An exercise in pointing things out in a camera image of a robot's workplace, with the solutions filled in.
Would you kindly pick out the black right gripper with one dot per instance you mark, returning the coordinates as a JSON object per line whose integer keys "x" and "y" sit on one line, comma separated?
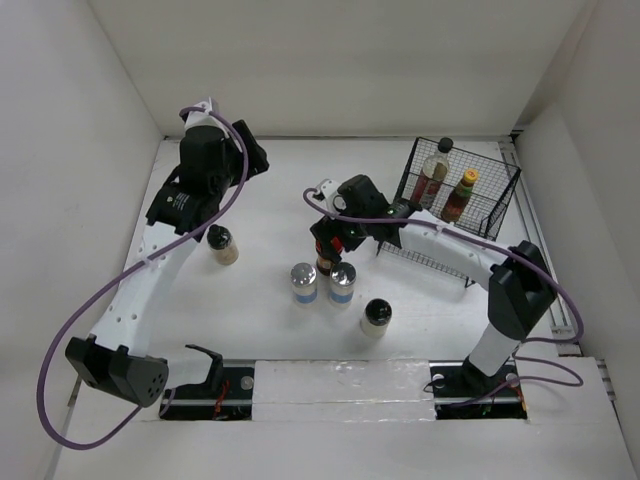
{"x": 325, "y": 230}

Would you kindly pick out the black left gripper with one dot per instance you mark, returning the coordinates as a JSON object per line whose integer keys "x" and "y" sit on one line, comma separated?
{"x": 255, "y": 155}

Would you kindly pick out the red-lid sauce jar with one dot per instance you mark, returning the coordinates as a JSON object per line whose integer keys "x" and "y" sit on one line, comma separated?
{"x": 325, "y": 262}

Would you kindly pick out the silver-lid shaker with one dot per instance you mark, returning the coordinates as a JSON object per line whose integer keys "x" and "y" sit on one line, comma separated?
{"x": 342, "y": 280}
{"x": 303, "y": 280}

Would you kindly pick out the black-lid white spice jar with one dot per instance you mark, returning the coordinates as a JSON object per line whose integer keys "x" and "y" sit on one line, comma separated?
{"x": 376, "y": 318}

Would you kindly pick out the tall black-cap sauce bottle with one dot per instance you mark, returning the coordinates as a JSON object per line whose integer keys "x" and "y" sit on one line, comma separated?
{"x": 433, "y": 173}

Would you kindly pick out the yellow-cap sauce bottle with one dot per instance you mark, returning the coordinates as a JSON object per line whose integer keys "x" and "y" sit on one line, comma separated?
{"x": 459, "y": 197}

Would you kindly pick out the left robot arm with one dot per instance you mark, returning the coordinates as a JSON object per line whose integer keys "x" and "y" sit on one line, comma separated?
{"x": 213, "y": 157}

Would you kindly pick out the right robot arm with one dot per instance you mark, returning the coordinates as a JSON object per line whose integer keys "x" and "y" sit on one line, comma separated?
{"x": 516, "y": 278}

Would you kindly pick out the black-lid spice jar, brown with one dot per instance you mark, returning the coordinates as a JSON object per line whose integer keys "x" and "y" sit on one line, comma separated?
{"x": 222, "y": 245}

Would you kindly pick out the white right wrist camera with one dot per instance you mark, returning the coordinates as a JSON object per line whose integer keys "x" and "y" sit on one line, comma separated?
{"x": 327, "y": 193}

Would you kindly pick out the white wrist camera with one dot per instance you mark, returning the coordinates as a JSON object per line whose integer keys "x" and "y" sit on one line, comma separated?
{"x": 327, "y": 193}
{"x": 200, "y": 110}

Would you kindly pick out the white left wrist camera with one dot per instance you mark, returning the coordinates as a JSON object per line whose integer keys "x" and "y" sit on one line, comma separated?
{"x": 200, "y": 110}

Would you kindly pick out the black wire rack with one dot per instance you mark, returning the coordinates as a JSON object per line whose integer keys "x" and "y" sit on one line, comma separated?
{"x": 490, "y": 197}

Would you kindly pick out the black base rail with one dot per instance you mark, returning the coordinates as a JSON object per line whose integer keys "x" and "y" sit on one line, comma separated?
{"x": 338, "y": 391}

